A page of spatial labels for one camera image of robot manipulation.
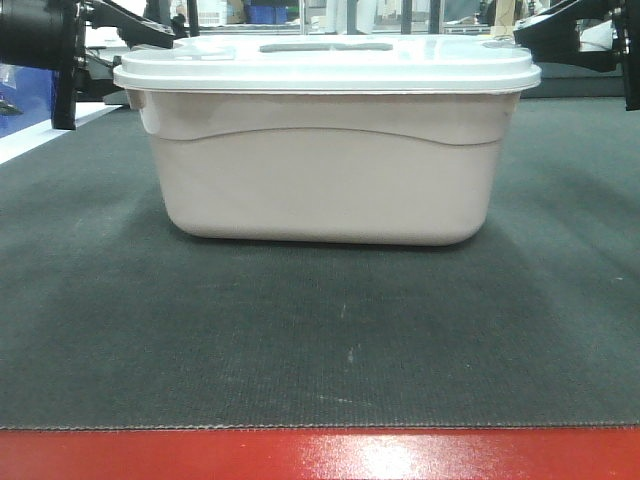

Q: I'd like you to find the white bin lid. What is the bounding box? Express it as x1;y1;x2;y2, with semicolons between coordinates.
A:
113;34;541;95

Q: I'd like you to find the blue crate at left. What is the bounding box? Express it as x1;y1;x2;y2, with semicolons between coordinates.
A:
1;64;54;137

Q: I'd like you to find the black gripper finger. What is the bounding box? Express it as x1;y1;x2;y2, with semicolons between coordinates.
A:
513;1;625;71
82;1;175;49

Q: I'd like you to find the white plastic storage bin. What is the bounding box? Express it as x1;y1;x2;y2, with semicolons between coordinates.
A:
129;90;519;246

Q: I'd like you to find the dark green table mat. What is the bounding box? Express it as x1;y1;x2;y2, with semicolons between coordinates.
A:
1;99;639;430

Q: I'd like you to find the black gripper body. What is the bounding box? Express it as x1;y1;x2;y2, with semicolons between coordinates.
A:
1;0;82;130

